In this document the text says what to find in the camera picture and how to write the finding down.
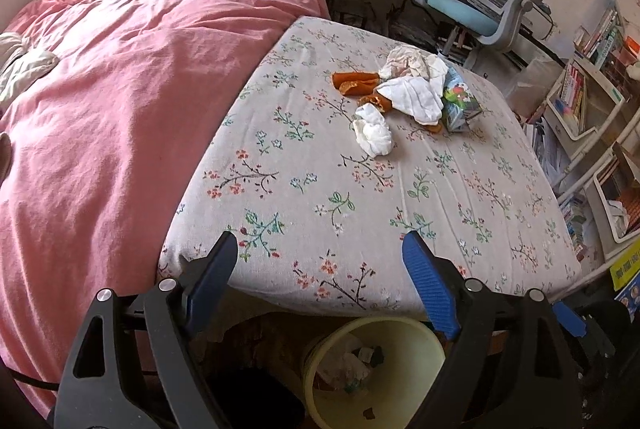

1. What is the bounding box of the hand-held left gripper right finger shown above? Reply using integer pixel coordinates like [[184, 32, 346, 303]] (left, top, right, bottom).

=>
[[402, 230, 583, 429]]

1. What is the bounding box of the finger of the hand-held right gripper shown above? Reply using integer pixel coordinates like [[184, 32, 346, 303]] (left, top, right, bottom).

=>
[[551, 300, 617, 361]]

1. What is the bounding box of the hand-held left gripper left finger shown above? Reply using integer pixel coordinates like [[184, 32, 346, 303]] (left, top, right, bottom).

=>
[[52, 230, 238, 429]]

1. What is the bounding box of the cream plastic trash bin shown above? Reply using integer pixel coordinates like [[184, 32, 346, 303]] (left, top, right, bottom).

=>
[[302, 316, 447, 429]]

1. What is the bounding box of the white tissue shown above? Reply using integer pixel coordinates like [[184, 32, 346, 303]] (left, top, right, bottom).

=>
[[353, 103, 394, 158], [384, 76, 446, 126]]

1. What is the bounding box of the green juice carton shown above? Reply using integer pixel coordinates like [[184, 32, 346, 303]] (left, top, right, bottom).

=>
[[441, 68, 484, 131]]

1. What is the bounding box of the small orange peel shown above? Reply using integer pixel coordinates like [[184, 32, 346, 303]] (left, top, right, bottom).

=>
[[357, 94, 394, 113]]

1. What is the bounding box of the large orange peel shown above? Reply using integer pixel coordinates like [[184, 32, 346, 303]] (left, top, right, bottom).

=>
[[332, 71, 381, 96]]

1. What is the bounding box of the yellow printed box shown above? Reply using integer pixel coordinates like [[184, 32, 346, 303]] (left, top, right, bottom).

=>
[[610, 239, 640, 310]]

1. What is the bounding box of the stack of papers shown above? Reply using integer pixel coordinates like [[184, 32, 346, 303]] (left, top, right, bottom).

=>
[[520, 116, 573, 191]]

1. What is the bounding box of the pink blanket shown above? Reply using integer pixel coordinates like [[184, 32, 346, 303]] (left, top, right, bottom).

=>
[[0, 0, 331, 415]]

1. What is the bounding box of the white rolling book cart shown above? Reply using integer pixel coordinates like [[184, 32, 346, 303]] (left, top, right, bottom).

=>
[[542, 53, 640, 246]]

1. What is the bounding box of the clear plastic bag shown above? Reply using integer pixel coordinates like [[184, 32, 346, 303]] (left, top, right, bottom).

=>
[[505, 54, 567, 121]]

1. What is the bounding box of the white padded cloth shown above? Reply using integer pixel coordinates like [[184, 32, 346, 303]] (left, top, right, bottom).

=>
[[0, 32, 60, 111]]

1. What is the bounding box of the row of shelf books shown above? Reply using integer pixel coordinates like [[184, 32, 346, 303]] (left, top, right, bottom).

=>
[[574, 8, 627, 66]]

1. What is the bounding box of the black cable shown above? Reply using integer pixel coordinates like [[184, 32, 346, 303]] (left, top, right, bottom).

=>
[[0, 366, 62, 393]]

